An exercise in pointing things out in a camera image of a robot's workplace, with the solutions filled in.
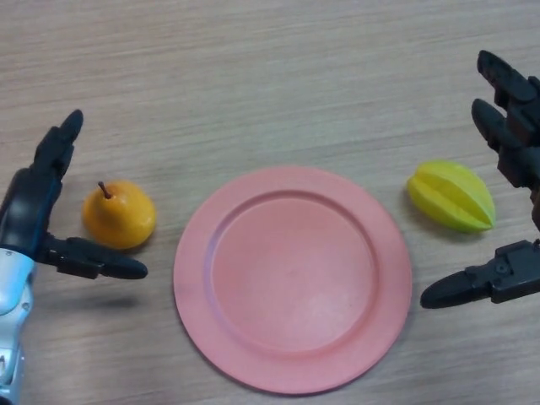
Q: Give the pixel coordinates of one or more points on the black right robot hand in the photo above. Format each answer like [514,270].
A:
[516,270]

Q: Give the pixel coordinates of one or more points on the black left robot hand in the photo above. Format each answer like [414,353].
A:
[29,206]

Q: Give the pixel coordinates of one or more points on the yellow pear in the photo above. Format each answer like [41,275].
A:
[118,215]

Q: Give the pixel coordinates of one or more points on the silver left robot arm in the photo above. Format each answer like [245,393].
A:
[12,287]

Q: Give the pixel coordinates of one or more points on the pink round plate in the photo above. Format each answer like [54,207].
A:
[291,282]

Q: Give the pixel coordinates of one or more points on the yellow-green starfruit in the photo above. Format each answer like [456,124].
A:
[451,196]

